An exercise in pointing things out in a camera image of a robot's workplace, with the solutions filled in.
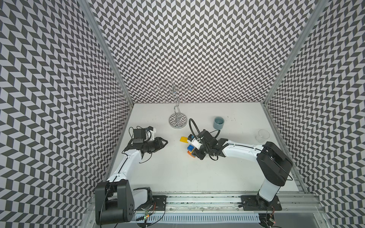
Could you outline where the yellow curved lego brick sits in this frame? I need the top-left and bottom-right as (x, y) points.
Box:
(180, 137), (188, 143)

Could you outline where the blue lego brick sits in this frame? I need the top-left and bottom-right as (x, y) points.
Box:
(187, 145), (195, 153)

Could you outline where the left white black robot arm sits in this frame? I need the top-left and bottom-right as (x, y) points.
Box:
(95, 137), (168, 228)

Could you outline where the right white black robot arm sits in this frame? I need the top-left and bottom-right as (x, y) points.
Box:
(187, 130), (293, 211)

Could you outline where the chrome mug tree stand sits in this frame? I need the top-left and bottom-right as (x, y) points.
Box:
(154, 76), (194, 129)

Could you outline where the grey-blue ceramic cup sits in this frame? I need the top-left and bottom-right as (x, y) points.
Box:
(213, 116), (225, 130)

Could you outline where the clear glass cup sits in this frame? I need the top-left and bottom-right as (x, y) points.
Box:
(255, 129), (271, 143)

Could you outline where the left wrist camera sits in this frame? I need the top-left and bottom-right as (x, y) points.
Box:
(132, 126), (156, 144)

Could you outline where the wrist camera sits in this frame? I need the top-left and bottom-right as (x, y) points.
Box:
(187, 134), (202, 150)
(132, 126), (156, 144)

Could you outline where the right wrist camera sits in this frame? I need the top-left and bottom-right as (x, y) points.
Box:
(187, 134), (202, 150)

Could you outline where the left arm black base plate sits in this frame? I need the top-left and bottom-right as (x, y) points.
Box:
(149, 195), (167, 212)

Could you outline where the aluminium front rail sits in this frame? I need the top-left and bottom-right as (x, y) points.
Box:
(154, 192), (325, 214)

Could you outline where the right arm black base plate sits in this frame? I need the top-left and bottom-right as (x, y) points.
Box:
(239, 195), (282, 211)

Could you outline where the white ribbed cable duct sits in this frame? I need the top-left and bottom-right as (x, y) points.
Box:
(146, 213), (260, 224)

